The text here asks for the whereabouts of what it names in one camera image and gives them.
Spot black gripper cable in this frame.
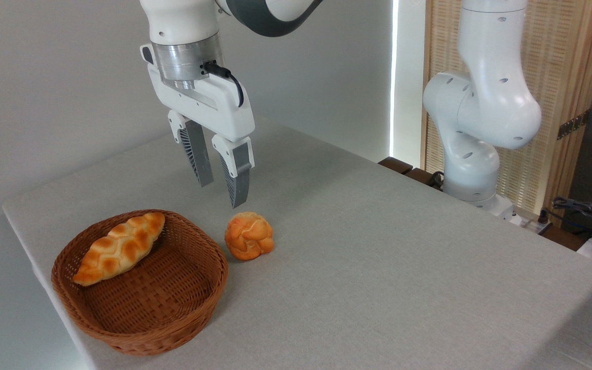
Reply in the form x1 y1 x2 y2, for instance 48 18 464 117
202 61 245 107

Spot black cable bundle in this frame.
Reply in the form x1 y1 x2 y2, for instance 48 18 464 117
551 196 592 243

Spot brown wicker basket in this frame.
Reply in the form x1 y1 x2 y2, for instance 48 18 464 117
51 209 229 357

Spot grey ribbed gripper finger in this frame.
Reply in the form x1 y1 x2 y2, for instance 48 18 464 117
168 109 215 188
212 135 255 209

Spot long braided bread loaf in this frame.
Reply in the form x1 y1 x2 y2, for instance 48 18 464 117
72 212 166 287

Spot dark brown wooden block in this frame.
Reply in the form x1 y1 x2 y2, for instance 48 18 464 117
404 168 445 191
378 157 414 175

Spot white power strip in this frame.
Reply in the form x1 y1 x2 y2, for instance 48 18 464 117
511 210 554 236

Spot round knotted bread roll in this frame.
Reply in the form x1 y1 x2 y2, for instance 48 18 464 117
225 212 275 261

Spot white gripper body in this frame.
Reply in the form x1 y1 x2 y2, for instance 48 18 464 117
140 44 256 143

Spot black metal hinge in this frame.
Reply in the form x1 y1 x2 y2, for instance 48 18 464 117
557 110 591 140

